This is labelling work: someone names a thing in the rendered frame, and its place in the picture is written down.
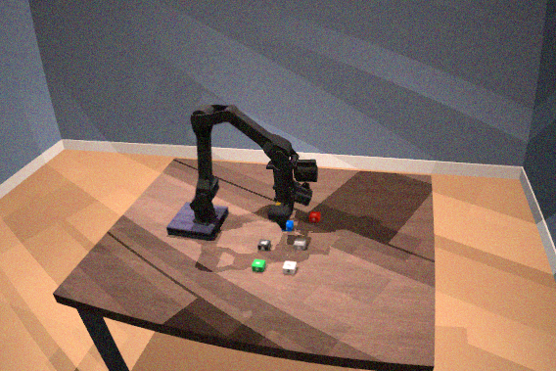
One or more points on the blue block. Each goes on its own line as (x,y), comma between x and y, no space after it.
(290,225)

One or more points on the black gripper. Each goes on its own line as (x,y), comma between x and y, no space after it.
(281,214)

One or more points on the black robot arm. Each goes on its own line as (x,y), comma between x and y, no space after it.
(277,148)

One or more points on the green block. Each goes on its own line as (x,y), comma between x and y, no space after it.
(258,265)

